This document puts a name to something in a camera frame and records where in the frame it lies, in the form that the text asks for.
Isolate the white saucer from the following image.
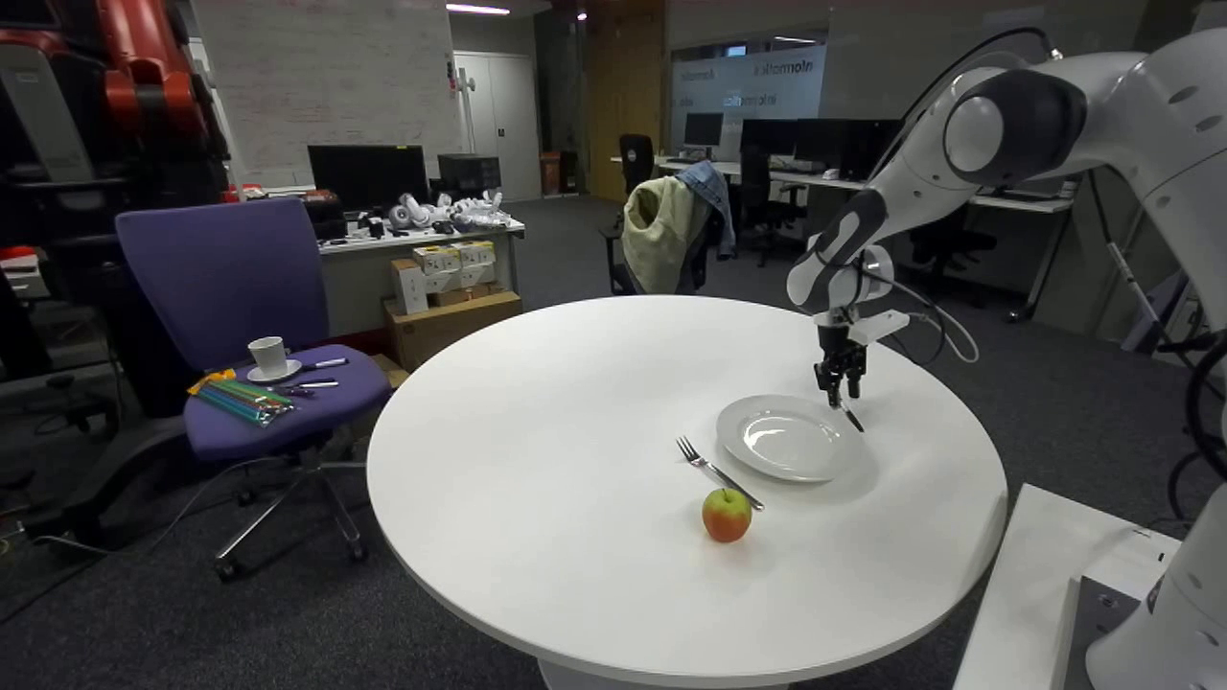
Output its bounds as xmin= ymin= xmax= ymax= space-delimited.
xmin=240 ymin=355 xmax=306 ymax=386

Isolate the small black monitor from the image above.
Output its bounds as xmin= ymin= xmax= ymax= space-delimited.
xmin=434 ymin=154 xmax=504 ymax=204

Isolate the red industrial robot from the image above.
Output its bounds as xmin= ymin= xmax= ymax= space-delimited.
xmin=0 ymin=0 xmax=232 ymax=208

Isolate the white office desk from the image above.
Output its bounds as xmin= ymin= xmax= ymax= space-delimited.
xmin=309 ymin=213 xmax=530 ymax=340

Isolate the white clutter pile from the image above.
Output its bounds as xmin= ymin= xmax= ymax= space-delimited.
xmin=339 ymin=189 xmax=515 ymax=245

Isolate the white side table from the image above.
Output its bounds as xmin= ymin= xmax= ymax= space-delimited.
xmin=952 ymin=479 xmax=1184 ymax=690

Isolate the white cup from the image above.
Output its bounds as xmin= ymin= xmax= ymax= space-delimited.
xmin=245 ymin=333 xmax=292 ymax=379

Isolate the grey metal plate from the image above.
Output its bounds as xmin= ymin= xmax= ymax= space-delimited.
xmin=1057 ymin=570 xmax=1147 ymax=690

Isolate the silver fork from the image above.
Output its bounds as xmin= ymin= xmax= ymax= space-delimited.
xmin=672 ymin=434 xmax=766 ymax=515

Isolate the purple office chair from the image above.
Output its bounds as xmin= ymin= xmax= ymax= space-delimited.
xmin=111 ymin=196 xmax=400 ymax=585

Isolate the large black monitor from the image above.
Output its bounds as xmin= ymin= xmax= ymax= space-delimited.
xmin=302 ymin=143 xmax=434 ymax=213

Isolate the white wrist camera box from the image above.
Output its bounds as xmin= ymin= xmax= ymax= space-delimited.
xmin=852 ymin=301 xmax=913 ymax=350

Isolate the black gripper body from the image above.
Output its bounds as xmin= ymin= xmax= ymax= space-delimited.
xmin=812 ymin=317 xmax=874 ymax=379

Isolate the black office chair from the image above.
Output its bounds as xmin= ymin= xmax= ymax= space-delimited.
xmin=600 ymin=131 xmax=738 ymax=299

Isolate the cream jacket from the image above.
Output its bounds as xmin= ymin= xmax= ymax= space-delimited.
xmin=616 ymin=171 xmax=711 ymax=299

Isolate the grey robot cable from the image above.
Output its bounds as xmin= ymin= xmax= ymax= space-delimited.
xmin=865 ymin=24 xmax=1064 ymax=369

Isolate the colourful pen bundle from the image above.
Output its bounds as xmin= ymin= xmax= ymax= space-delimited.
xmin=182 ymin=369 xmax=299 ymax=434

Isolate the black box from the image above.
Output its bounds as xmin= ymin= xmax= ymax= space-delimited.
xmin=302 ymin=189 xmax=354 ymax=245

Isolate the white round plate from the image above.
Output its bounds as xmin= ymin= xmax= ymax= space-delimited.
xmin=711 ymin=391 xmax=883 ymax=490

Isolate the blue jacket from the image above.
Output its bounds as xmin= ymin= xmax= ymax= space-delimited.
xmin=673 ymin=159 xmax=738 ymax=260

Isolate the small white carton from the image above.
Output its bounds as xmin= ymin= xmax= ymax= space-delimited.
xmin=410 ymin=242 xmax=467 ymax=308
xmin=387 ymin=251 xmax=434 ymax=317
xmin=449 ymin=236 xmax=498 ymax=299

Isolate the red green apple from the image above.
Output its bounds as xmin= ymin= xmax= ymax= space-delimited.
xmin=696 ymin=488 xmax=754 ymax=548

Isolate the brown cardboard box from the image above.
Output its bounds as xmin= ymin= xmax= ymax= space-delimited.
xmin=378 ymin=286 xmax=526 ymax=377

